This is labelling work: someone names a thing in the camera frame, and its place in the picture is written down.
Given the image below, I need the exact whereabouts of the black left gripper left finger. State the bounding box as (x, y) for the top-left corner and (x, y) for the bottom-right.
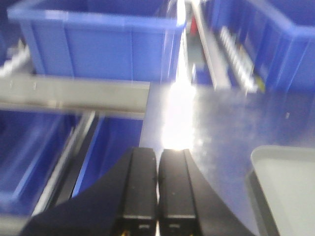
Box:
(21, 147), (157, 236)

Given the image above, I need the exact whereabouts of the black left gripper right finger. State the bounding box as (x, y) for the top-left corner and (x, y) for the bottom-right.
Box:
(158, 149), (252, 236)

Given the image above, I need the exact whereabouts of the steel shelf front beam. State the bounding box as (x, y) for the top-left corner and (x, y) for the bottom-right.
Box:
(0, 74), (150, 119)

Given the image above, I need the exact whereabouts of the blue bin lower middle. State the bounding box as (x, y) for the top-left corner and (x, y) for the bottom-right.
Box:
(72, 118), (143, 197)

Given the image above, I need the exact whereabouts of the blue bin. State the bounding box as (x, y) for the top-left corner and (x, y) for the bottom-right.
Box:
(0, 111), (79, 216)
(72, 118), (143, 197)
(7, 0), (186, 83)
(206, 0), (315, 91)

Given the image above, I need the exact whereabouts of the grey plastic tray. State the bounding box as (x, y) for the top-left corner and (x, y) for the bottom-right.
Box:
(247, 146), (315, 236)

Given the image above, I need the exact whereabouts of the blue bin lower left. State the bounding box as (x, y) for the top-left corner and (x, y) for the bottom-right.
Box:
(0, 111), (79, 216)

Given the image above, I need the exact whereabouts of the blue bin front left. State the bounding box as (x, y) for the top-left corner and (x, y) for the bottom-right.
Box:
(7, 0), (186, 83)

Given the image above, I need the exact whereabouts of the blue bin front right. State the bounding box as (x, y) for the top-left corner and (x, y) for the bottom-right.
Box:
(206, 0), (315, 91)

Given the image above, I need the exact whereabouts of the lower white roller rail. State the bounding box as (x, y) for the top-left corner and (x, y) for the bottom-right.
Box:
(32, 112), (95, 216)

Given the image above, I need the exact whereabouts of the white roller conveyor rail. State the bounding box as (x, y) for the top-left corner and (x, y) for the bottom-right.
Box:
(219, 26), (258, 93)

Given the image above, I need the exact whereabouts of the white roller rail left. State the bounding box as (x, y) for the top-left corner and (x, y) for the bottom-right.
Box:
(0, 46), (33, 78)

